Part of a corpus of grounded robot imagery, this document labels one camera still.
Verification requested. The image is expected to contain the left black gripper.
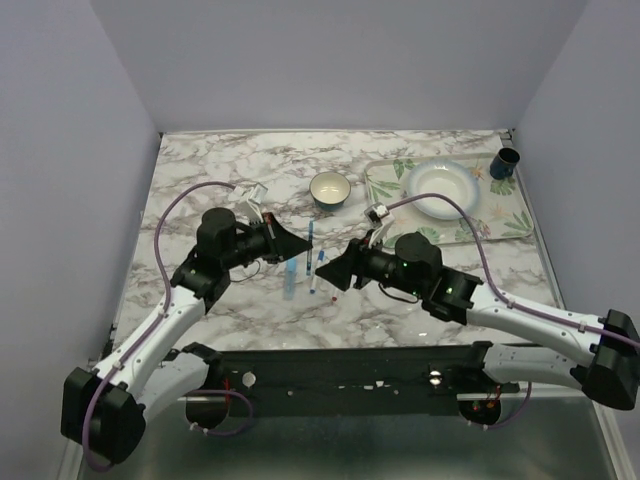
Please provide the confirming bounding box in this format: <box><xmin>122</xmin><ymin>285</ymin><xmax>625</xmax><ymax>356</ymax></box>
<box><xmin>223</xmin><ymin>212</ymin><xmax>313</xmax><ymax>270</ymax></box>

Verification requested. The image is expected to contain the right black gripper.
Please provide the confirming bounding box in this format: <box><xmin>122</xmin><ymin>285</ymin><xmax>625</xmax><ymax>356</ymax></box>
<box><xmin>314</xmin><ymin>229</ymin><xmax>425</xmax><ymax>297</ymax></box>

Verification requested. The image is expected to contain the white pen blue tip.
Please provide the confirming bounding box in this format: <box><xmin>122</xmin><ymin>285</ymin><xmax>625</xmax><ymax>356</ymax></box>
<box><xmin>309</xmin><ymin>249</ymin><xmax>325</xmax><ymax>294</ymax></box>

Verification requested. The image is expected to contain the thin teal blue pen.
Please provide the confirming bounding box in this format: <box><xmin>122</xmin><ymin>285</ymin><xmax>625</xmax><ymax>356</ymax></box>
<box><xmin>306</xmin><ymin>219</ymin><xmax>314</xmax><ymax>277</ymax></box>

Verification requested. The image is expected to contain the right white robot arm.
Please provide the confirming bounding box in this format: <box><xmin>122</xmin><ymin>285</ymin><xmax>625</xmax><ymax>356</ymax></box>
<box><xmin>316</xmin><ymin>233</ymin><xmax>639</xmax><ymax>411</ymax></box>

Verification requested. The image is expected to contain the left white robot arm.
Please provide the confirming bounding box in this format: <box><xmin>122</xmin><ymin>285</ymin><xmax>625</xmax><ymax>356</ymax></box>
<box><xmin>60</xmin><ymin>208</ymin><xmax>312</xmax><ymax>464</ymax></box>

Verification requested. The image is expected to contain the teal bowl cream inside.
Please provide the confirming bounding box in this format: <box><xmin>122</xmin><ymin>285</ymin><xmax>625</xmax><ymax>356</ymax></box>
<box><xmin>309</xmin><ymin>172</ymin><xmax>351</xmax><ymax>212</ymax></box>

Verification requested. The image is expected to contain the white plate blue rim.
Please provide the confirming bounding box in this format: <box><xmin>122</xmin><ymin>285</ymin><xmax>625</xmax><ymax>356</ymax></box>
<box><xmin>405</xmin><ymin>160</ymin><xmax>480</xmax><ymax>220</ymax></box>

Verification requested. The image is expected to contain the floral leaf serving tray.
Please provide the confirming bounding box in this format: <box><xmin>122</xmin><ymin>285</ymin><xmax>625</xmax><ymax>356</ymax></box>
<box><xmin>365</xmin><ymin>153</ymin><xmax>534</xmax><ymax>250</ymax></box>

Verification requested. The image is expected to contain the dark blue cup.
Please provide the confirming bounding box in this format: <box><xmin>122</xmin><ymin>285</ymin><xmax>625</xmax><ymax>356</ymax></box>
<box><xmin>489</xmin><ymin>147</ymin><xmax>521</xmax><ymax>180</ymax></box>

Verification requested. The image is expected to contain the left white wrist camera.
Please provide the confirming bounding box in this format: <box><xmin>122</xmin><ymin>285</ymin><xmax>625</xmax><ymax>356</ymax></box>
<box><xmin>238</xmin><ymin>183</ymin><xmax>268</xmax><ymax>225</ymax></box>

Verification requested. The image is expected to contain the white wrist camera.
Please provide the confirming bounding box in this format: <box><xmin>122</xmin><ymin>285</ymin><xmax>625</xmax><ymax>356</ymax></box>
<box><xmin>364</xmin><ymin>202</ymin><xmax>395</xmax><ymax>249</ymax></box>
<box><xmin>238</xmin><ymin>183</ymin><xmax>268</xmax><ymax>225</ymax></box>

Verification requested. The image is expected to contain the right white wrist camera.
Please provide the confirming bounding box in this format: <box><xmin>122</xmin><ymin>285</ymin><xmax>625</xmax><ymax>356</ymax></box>
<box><xmin>364</xmin><ymin>202</ymin><xmax>395</xmax><ymax>249</ymax></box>

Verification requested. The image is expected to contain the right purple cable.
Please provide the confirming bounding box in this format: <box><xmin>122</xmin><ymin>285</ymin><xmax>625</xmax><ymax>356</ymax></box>
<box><xmin>384</xmin><ymin>192</ymin><xmax>640</xmax><ymax>431</ymax></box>

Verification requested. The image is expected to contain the purple cable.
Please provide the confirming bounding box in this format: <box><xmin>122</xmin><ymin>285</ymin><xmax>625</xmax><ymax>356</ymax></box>
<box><xmin>384</xmin><ymin>192</ymin><xmax>640</xmax><ymax>431</ymax></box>
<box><xmin>79</xmin><ymin>180</ymin><xmax>246</xmax><ymax>474</ymax></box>

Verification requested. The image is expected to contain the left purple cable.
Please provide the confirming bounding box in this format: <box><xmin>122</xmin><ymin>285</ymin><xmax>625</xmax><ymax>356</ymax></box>
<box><xmin>79</xmin><ymin>180</ymin><xmax>246</xmax><ymax>474</ymax></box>

